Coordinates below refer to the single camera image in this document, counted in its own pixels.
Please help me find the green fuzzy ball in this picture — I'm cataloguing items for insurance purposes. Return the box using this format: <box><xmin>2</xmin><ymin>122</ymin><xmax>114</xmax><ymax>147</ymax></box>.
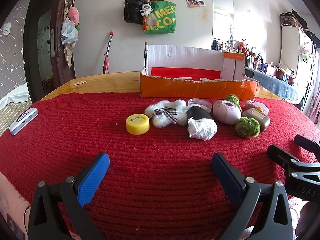
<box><xmin>225</xmin><ymin>94</ymin><xmax>242</xmax><ymax>112</ymax></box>
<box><xmin>235</xmin><ymin>116</ymin><xmax>260</xmax><ymax>138</ymax></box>

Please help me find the pink and yellow small toy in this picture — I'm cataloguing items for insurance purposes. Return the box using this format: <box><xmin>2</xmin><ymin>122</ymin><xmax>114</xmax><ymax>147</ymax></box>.
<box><xmin>245</xmin><ymin>100</ymin><xmax>264</xmax><ymax>113</ymax></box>

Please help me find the clear round plastic lid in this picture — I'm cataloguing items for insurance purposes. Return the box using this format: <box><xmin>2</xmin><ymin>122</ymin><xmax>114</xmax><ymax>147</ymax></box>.
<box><xmin>188</xmin><ymin>98</ymin><xmax>212</xmax><ymax>113</ymax></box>

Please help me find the white fluffy scrunchie with bow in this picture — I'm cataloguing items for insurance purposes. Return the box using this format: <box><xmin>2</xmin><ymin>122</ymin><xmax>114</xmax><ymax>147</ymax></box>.
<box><xmin>144</xmin><ymin>99</ymin><xmax>188</xmax><ymax>128</ymax></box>

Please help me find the yellow round tin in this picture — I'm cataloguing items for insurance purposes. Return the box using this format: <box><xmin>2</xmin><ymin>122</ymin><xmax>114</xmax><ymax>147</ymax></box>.
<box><xmin>126</xmin><ymin>114</ymin><xmax>150</xmax><ymax>135</ymax></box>

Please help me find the blue covered side table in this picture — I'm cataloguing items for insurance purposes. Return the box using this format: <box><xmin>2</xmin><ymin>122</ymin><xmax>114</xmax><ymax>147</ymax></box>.
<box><xmin>245</xmin><ymin>67</ymin><xmax>305</xmax><ymax>103</ymax></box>

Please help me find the white wardrobe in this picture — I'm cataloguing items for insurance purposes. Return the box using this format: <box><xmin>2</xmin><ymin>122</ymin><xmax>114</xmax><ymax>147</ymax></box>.
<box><xmin>280</xmin><ymin>25</ymin><xmax>318</xmax><ymax>113</ymax></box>

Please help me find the white grey rectangular device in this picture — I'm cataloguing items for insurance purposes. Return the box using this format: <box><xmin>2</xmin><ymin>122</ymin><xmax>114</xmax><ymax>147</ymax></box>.
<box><xmin>9</xmin><ymin>107</ymin><xmax>39</xmax><ymax>136</ymax></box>

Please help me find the red knitted table cloth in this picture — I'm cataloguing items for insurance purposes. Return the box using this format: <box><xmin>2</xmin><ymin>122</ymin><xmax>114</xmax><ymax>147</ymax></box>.
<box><xmin>1</xmin><ymin>93</ymin><xmax>319</xmax><ymax>239</ymax></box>

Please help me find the orange white cardboard box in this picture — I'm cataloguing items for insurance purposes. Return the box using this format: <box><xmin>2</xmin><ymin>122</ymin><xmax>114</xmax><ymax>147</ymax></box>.
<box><xmin>139</xmin><ymin>43</ymin><xmax>259</xmax><ymax>101</ymax></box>

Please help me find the small beige tag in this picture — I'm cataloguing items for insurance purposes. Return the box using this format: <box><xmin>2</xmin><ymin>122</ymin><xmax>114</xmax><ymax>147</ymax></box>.
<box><xmin>73</xmin><ymin>80</ymin><xmax>87</xmax><ymax>86</ymax></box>

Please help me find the mop with orange tip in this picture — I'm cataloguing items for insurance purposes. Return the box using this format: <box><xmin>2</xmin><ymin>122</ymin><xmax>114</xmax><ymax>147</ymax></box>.
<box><xmin>103</xmin><ymin>31</ymin><xmax>114</xmax><ymax>74</ymax></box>

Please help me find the green tote bag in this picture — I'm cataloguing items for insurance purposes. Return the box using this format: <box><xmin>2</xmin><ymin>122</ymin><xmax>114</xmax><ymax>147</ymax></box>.
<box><xmin>142</xmin><ymin>0</ymin><xmax>176</xmax><ymax>34</ymax></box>

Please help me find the plastic bag on door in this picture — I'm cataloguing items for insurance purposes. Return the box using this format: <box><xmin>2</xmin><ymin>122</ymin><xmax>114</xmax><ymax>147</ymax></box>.
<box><xmin>61</xmin><ymin>17</ymin><xmax>79</xmax><ymax>44</ymax></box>

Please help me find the pink plush toy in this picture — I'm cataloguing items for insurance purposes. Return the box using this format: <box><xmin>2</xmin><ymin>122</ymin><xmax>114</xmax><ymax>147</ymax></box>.
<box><xmin>68</xmin><ymin>6</ymin><xmax>80</xmax><ymax>25</ymax></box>

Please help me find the black backpack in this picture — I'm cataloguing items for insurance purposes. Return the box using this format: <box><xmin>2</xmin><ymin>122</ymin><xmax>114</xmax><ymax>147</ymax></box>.
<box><xmin>124</xmin><ymin>0</ymin><xmax>148</xmax><ymax>25</ymax></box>

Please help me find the dark wooden door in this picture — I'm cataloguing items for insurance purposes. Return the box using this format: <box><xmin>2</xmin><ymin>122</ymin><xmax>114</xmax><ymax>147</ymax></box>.
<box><xmin>23</xmin><ymin>0</ymin><xmax>75</xmax><ymax>102</ymax></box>

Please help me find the wall mirror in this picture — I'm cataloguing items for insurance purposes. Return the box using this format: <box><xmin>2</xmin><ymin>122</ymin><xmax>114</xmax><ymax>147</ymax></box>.
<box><xmin>212</xmin><ymin>0</ymin><xmax>234</xmax><ymax>51</ymax></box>

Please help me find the white plush keychain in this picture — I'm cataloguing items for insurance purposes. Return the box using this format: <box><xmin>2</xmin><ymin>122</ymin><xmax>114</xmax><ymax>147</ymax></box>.
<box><xmin>140</xmin><ymin>3</ymin><xmax>152</xmax><ymax>17</ymax></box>

